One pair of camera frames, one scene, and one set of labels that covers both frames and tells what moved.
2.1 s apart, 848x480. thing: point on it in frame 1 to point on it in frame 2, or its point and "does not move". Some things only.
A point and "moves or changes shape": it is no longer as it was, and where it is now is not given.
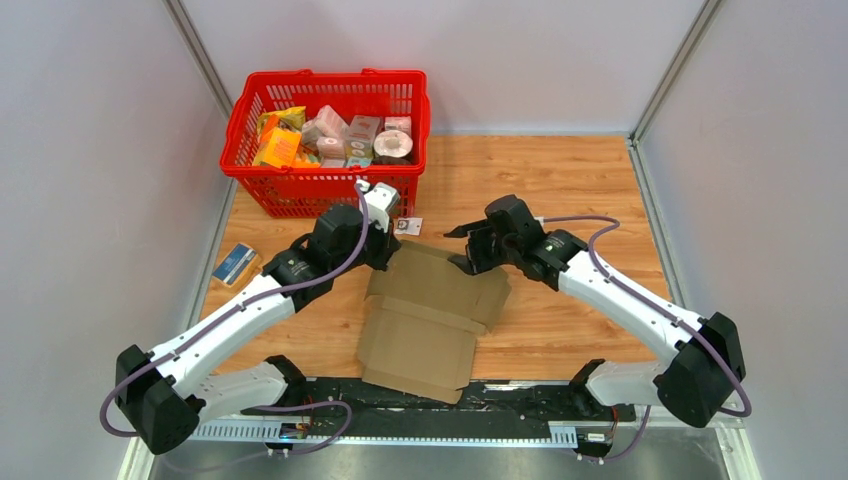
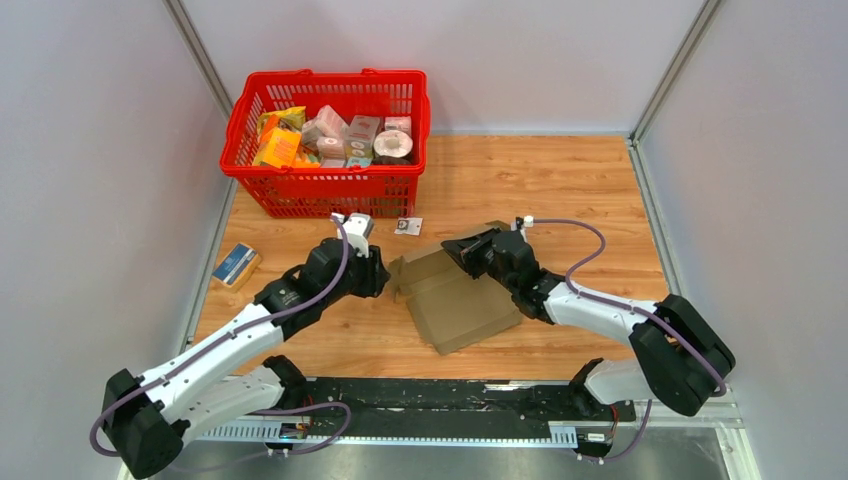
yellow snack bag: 291,117 does not move
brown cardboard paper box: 421,320 moves or changes shape
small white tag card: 411,226 does not move
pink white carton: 330,123 does not move
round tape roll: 393,143 does not move
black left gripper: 387,243 to 375,273
